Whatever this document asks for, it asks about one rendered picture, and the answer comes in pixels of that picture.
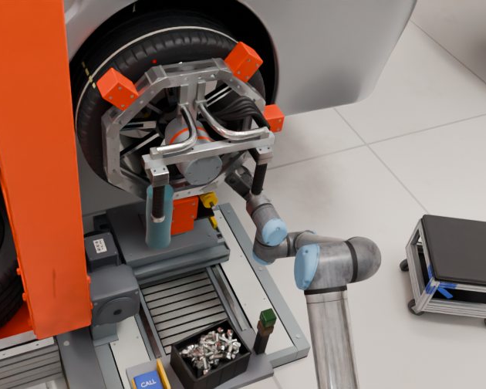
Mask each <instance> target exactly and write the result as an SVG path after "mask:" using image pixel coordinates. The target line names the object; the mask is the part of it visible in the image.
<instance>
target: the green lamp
mask: <svg viewBox="0 0 486 389"><path fill-rule="evenodd" d="M259 319H260V321H261V323H262V326H263V327H264V328H266V327H269V326H273V325H275V323H276V320H277V316H276V315H275V312H274V310H273V309H272V308H270V309H266V310H262V311H261V312H260V316H259Z"/></svg>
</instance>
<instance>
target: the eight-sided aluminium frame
mask: <svg viewBox="0 0 486 389"><path fill-rule="evenodd" d="M233 74H234V73H233V71H232V70H231V68H230V66H229V65H228V64H227V63H226V62H225V61H224V60H223V59H222V58H217V59H214V58H211V59H206V60H200V61H193V62H188V63H177V64H170V65H165V66H162V65H159V66H154V67H151V68H150V69H149V70H148V71H146V72H145V73H144V75H143V76H142V77H141V78H140V79H139V80H138V81H137V82H136V83H135V84H134V87H135V88H136V90H137V92H138V94H139V96H138V97H137V98H136V99H135V100H134V101H133V102H132V103H131V104H130V105H129V106H128V107H127V108H126V109H125V110H124V111H122V110H121V109H119V108H118V107H116V106H114V105H113V106H112V107H111V108H109V109H108V110H107V111H106V112H105V113H104V115H102V116H101V126H102V142H103V170H104V172H105V175H106V178H107V180H108V182H109V183H111V184H113V185H114V186H115V185H116V186H117V187H119V188H122V189H123V190H125V191H128V192H130V193H131V194H133V195H136V196H137V197H139V198H142V199H143V200H145V201H146V200H147V188H148V187H149V186H150V185H151V183H149V182H147V181H145V180H144V179H142V178H139V177H137V176H136V175H135V174H132V173H130V172H129V171H127V170H125V169H123V168H121V167H120V130H121V129H122V128H123V127H124V126H125V125H126V124H127V123H128V122H129V121H130V120H131V119H132V118H133V117H134V116H135V115H136V114H137V113H138V112H139V111H140V110H141V109H143V108H144V107H145V106H146V105H147V104H148V103H149V102H150V101H151V100H152V99H153V98H154V97H155V96H156V95H157V94H158V93H159V92H160V91H161V90H162V89H164V88H169V87H174V86H180V85H184V84H188V85H190V84H195V83H199V82H204V81H205V82H211V81H215V80H223V81H224V82H225V83H226V84H227V85H229V86H230V87H231V88H232V89H233V90H234V91H235V92H236V93H237V94H239V95H240V96H247V97H249V98H251V99H252V100H253V101H254V103H255V104H256V106H257V107H258V108H259V109H260V111H261V112H262V115H263V114H264V110H265V101H264V99H263V98H262V96H261V95H260V93H259V92H258V91H257V90H256V89H255V88H254V87H253V86H251V85H250V84H249V83H248V82H247V83H245V82H243V81H241V80H240V79H239V78H237V77H235V76H233ZM254 128H258V125H257V124H256V122H255V121H254V120H253V118H252V117H251V116H248V117H245V118H244V121H243V126H242V130H250V129H254ZM249 158H251V155H250V153H249V152H248V150H247V149H246V150H242V151H235V152H231V153H226V154H225V155H223V156H222V157H221V161H222V168H221V171H220V173H219V174H218V176H217V177H216V178H215V179H213V180H212V181H209V182H208V183H206V184H199V185H195V184H190V183H188V182H187V181H186V179H185V178H182V179H178V180H174V181H169V182H168V184H169V185H170V186H171V187H172V188H173V189H174V196H173V200H177V199H181V198H187V197H190V196H195V195H201V194H207V193H208V192H212V191H213V190H214V189H215V188H217V187H218V185H219V184H221V183H222V182H223V181H224V179H225V178H226V177H227V176H228V175H229V174H230V173H231V172H232V171H236V170H237V169H238V168H239V167H240V166H241V165H242V164H243V163H245V162H246V161H247V159H249Z"/></svg>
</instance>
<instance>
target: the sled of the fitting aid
mask: <svg viewBox="0 0 486 389"><path fill-rule="evenodd" d="M208 220H209V222H210V223H211V226H212V228H213V229H214V232H215V234H216V236H217V237H218V244H217V245H216V246H212V247H209V248H206V249H200V250H197V251H194V252H189V253H185V254H182V255H176V256H173V257H170V258H167V259H161V260H158V261H155V262H149V263H147V264H143V265H140V266H134V267H131V268H132V269H133V271H134V274H135V276H136V278H137V281H138V284H139V285H140V284H144V283H147V282H152V281H155V280H158V279H163V278H167V277H169V276H175V275H178V274H181V273H184V272H189V271H192V270H195V269H200V268H204V267H207V266H212V265H215V264H218V263H221V262H226V261H228V260H229V256H230V251H231V250H230V248H229V246H228V243H227V242H226V240H225V238H224V236H223V235H222V233H221V230H220V228H219V227H218V223H217V221H216V220H215V218H214V216H213V217H210V218H208ZM93 227H94V230H95V231H105V232H110V233H111V235H112V237H113V233H112V231H111V228H110V225H109V222H108V221H107V218H106V213H105V214H101V215H94V216H93ZM113 240H114V243H115V246H116V249H117V251H118V253H119V257H120V260H121V262H122V265H124V263H123V260H122V257H121V254H120V251H119V249H118V247H117V244H116V241H115V238H114V237H113Z"/></svg>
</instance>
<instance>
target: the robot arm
mask: <svg viewBox="0 0 486 389"><path fill-rule="evenodd" d="M237 172H238V174H239V175H241V177H239V176H238V175H237V174H236V173H235V171H232V172H231V173H230V174H229V175H228V176H227V177H226V178H225V179H224V182H226V183H227V184H228V185H229V186H230V187H231V188H232V189H233V191H236V193H238V194H239V195H240V196H241V197H242V198H243V199H245V200H246V211H247V213H248V214H249V216H250V217H251V219H252V221H253V222H254V224H255V226H256V233H255V240H254V245H253V246H252V256H253V258H254V260H255V261H256V262H258V263H260V264H262V265H266V266H267V265H271V264H272V263H273V262H274V261H275V260H276V259H282V258H288V257H295V262H294V278H295V284H296V286H297V288H298V289H300V290H304V296H305V300H306V305H307V312H308V318H309V329H310V335H311V341H312V352H313V358H314V364H315V370H316V381H317V388H318V389H360V384H359V374H358V368H357V362H356V352H355V347H354V341H353V330H352V324H351V319H350V313H349V303H348V297H347V292H348V290H347V284H350V283H355V282H361V281H364V280H366V279H369V278H370V277H372V276H374V275H375V274H376V272H377V271H378V269H379V268H380V265H381V252H380V249H379V247H378V246H377V245H376V243H375V242H374V241H372V240H370V239H369V238H365V237H360V236H355V237H352V238H349V239H342V238H333V237H329V236H324V235H317V233H316V232H315V231H313V230H305V231H300V232H288V229H287V228H286V225H285V223H284V222H283V220H282V219H281V217H280V216H279V214H278V212H277V211H276V210H275V208H274V206H273V205H272V203H271V202H272V200H271V199H270V200H269V199H268V197H267V196H266V195H262V197H261V198H260V199H258V200H255V199H252V198H250V196H249V191H250V189H251V186H252V182H253V177H252V175H251V172H250V170H249V169H247V168H246V167H245V166H243V165H241V166H240V167H239V168H238V169H237Z"/></svg>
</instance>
